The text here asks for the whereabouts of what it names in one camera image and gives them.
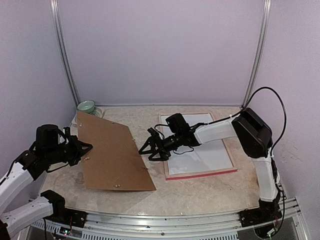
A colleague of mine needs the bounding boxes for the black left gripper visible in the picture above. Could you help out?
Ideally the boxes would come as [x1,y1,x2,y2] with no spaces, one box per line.
[45,134,92,166]

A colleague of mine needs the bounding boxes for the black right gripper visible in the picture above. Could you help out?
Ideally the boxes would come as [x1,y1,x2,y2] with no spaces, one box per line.
[139,131,183,160]

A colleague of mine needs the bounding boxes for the brown backing board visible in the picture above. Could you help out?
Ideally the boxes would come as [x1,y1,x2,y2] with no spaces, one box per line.
[77,111,156,191]

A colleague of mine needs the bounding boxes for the wooden picture frame pink edge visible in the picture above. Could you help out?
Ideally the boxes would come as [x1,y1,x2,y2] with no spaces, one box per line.
[158,111,238,181]

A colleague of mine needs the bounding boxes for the red and dark photo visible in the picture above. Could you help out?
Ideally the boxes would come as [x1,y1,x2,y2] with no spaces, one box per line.
[161,113,235,176]

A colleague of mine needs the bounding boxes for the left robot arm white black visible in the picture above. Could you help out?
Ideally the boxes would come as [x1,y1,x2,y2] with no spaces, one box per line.
[0,135,93,240]

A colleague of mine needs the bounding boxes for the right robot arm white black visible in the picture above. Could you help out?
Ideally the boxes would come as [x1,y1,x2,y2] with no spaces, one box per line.
[138,107,281,222]

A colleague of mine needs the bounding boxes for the pale green patterned plate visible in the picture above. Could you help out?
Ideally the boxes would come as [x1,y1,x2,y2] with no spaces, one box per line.
[70,107,105,128]

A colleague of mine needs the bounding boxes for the green ceramic bowl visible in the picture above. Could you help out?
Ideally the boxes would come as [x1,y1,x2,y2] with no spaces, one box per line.
[76,99,96,114]

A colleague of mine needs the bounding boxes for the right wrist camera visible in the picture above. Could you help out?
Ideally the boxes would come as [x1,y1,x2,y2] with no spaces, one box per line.
[165,113,191,135]

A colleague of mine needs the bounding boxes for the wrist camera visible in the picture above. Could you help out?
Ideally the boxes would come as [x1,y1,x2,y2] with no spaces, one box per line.
[35,124,59,151]
[165,113,191,135]

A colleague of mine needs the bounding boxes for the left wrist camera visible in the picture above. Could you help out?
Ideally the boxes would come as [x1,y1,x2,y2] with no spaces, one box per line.
[35,124,59,151]

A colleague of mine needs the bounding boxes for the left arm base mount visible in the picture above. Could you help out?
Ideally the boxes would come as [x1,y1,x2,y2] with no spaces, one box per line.
[45,208,88,228]

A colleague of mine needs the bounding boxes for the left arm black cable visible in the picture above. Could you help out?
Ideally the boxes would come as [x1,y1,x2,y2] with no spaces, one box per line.
[42,217,50,240]

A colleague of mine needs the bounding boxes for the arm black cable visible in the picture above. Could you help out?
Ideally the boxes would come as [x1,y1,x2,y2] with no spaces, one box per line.
[42,217,50,240]
[194,86,287,151]

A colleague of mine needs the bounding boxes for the aluminium front rail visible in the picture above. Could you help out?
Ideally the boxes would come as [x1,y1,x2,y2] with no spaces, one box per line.
[17,197,308,240]

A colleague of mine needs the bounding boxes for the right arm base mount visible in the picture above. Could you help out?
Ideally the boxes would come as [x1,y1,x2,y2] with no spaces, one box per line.
[239,200,283,228]

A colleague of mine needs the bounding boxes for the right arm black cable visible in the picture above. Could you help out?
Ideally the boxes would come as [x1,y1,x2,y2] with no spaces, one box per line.
[194,86,287,151]

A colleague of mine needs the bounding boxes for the left aluminium corner post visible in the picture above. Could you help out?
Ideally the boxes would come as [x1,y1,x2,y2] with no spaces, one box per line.
[50,0,80,107]

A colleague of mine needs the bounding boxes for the aluminium corner post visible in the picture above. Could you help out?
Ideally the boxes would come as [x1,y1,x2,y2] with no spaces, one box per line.
[241,0,272,108]
[50,0,80,107]

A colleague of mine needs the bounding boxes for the right aluminium corner post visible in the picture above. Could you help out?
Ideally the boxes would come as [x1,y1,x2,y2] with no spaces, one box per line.
[241,0,272,108]

